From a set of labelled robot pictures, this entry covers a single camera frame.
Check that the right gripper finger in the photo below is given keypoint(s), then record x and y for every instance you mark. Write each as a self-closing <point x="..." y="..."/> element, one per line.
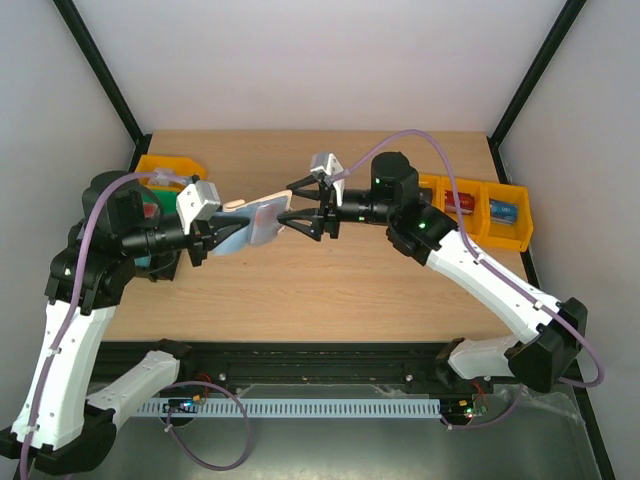
<point x="311" y="187"/>
<point x="311" y="226"/>

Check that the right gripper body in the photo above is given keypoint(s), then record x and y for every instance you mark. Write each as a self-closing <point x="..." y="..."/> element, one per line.
<point x="327" y="212"/>

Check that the white slotted cable duct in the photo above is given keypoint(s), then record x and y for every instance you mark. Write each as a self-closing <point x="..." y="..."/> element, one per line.
<point x="295" y="408"/>

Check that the grey holder in yellow bin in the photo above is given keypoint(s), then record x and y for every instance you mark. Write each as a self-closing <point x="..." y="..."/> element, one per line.
<point x="167" y="178"/>

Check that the teal holder in black bin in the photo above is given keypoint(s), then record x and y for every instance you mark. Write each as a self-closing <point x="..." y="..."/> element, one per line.
<point x="143" y="262"/>

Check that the red card stack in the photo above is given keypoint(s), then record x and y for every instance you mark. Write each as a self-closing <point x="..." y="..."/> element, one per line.
<point x="466" y="202"/>

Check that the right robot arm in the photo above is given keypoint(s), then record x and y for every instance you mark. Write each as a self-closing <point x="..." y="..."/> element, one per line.
<point x="542" y="343"/>

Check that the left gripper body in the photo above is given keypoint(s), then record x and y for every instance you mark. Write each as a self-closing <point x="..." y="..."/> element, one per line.
<point x="201" y="238"/>

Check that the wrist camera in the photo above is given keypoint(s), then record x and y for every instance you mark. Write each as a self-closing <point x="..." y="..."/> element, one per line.
<point x="197" y="201"/>
<point x="325" y="167"/>

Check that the black frame post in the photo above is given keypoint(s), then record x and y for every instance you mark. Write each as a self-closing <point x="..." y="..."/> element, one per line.
<point x="91" y="52"/>
<point x="562" y="25"/>

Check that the green bin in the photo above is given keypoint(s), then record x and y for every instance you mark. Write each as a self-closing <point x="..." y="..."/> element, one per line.
<point x="166" y="198"/>

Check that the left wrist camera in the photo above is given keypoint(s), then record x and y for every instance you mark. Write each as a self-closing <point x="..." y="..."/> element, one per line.
<point x="197" y="201"/>

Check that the yellow bin with black cards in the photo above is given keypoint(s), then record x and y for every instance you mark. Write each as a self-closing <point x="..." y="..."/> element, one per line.
<point x="430" y="187"/>

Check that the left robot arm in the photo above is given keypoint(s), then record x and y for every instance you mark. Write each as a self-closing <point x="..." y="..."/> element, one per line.
<point x="62" y="428"/>

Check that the right black frame post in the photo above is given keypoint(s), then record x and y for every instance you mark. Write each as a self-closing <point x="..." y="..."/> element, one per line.
<point x="562" y="25"/>

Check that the blue card stack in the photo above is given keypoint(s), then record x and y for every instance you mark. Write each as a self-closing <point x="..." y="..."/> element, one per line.
<point x="501" y="212"/>

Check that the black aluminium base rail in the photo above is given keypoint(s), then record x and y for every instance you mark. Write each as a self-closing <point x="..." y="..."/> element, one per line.
<point x="414" y="367"/>

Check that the yellow bin with blue cards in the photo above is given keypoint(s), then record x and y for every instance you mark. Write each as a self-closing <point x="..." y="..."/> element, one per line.
<point x="514" y="237"/>

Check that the left black frame post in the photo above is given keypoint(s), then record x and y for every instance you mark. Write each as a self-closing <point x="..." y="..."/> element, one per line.
<point x="91" y="52"/>

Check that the holder with red card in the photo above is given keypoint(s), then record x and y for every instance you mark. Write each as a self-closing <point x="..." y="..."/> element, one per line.
<point x="150" y="210"/>

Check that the white card holder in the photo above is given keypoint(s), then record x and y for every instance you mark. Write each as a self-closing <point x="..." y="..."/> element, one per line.
<point x="263" y="226"/>

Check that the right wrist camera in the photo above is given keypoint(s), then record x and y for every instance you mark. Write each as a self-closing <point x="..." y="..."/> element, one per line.
<point x="325" y="167"/>

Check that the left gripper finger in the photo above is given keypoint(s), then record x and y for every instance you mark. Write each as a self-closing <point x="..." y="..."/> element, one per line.
<point x="233" y="237"/>
<point x="229" y="218"/>

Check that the yellow bin far left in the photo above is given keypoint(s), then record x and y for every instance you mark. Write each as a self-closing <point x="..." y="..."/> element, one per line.
<point x="183" y="166"/>

